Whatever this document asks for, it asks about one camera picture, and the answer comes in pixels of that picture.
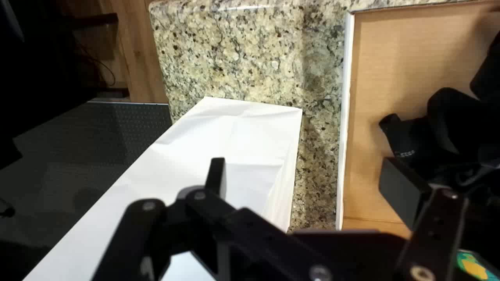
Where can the white paper carrier bag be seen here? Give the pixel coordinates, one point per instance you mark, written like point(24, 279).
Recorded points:
point(219, 134)

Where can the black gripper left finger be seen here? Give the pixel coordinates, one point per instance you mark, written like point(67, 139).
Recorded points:
point(219, 218)

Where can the cardboard tray with white rim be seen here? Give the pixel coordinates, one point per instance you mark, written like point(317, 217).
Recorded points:
point(407, 62)

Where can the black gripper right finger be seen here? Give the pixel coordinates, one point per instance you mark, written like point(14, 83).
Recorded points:
point(438, 223)

